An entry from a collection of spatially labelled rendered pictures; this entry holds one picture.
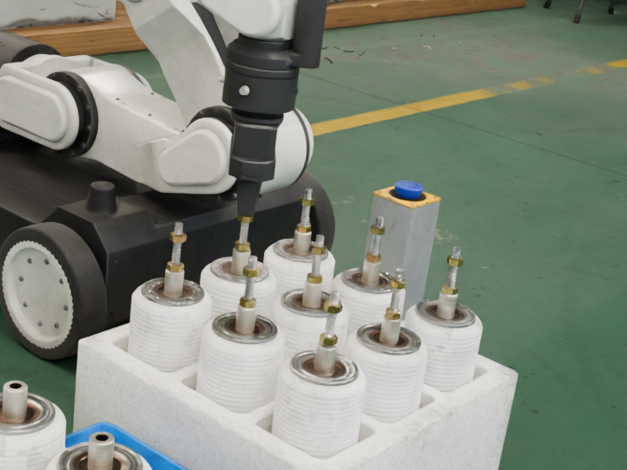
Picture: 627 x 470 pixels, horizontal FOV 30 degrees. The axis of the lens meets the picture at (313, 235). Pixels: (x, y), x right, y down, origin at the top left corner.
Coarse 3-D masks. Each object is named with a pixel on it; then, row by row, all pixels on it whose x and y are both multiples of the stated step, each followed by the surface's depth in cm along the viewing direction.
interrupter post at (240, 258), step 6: (234, 252) 147; (240, 252) 146; (246, 252) 147; (234, 258) 147; (240, 258) 147; (246, 258) 147; (234, 264) 147; (240, 264) 147; (246, 264) 147; (234, 270) 147; (240, 270) 147
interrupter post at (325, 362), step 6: (318, 342) 125; (318, 348) 125; (324, 348) 124; (330, 348) 124; (336, 348) 125; (318, 354) 125; (324, 354) 125; (330, 354) 125; (336, 354) 125; (318, 360) 125; (324, 360) 125; (330, 360) 125; (318, 366) 125; (324, 366) 125; (330, 366) 125; (318, 372) 125; (324, 372) 125; (330, 372) 126
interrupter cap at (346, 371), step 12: (300, 360) 127; (312, 360) 128; (336, 360) 128; (348, 360) 128; (300, 372) 124; (312, 372) 125; (336, 372) 126; (348, 372) 126; (324, 384) 123; (336, 384) 123
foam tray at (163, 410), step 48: (96, 336) 142; (96, 384) 140; (144, 384) 134; (192, 384) 137; (480, 384) 143; (144, 432) 136; (192, 432) 131; (240, 432) 126; (384, 432) 130; (432, 432) 134; (480, 432) 144
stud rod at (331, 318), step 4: (332, 292) 123; (336, 292) 123; (332, 296) 123; (336, 296) 123; (332, 300) 123; (336, 300) 123; (332, 304) 123; (336, 304) 123; (328, 312) 124; (328, 316) 124; (332, 316) 124; (336, 316) 124; (328, 320) 124; (332, 320) 124; (328, 324) 124; (332, 324) 124; (328, 328) 124; (332, 328) 124; (328, 332) 124; (332, 332) 124; (328, 336) 124; (332, 336) 125
